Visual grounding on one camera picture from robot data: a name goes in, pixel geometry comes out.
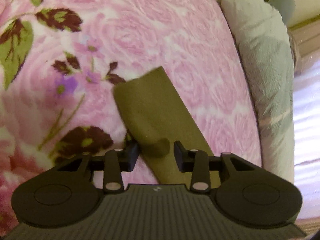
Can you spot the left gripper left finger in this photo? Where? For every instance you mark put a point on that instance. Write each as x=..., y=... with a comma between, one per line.
x=115, y=162

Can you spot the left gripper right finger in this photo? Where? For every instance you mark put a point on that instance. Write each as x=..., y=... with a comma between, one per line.
x=197, y=163

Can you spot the olive green shirt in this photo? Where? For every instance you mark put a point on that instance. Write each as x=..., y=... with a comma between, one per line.
x=155, y=116

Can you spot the pink floral bed blanket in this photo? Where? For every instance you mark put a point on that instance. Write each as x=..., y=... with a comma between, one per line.
x=60, y=60

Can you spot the pink window curtain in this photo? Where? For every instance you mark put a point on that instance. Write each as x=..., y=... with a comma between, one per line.
x=306, y=127

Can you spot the grey and cream duvet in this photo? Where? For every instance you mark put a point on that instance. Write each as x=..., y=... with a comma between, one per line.
x=264, y=47

